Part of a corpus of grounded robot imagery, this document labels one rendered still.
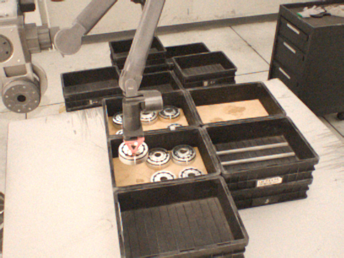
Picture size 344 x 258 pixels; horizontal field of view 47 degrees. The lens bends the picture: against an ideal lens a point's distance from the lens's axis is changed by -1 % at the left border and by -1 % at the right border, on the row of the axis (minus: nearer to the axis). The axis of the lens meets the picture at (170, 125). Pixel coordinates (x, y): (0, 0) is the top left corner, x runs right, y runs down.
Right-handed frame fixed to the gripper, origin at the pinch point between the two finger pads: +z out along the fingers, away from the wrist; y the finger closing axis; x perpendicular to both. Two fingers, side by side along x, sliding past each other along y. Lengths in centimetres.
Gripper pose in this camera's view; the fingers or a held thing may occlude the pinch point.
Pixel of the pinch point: (132, 146)
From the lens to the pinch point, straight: 139.2
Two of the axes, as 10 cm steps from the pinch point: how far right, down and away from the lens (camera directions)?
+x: -9.8, 0.9, -1.7
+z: -0.3, 7.9, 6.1
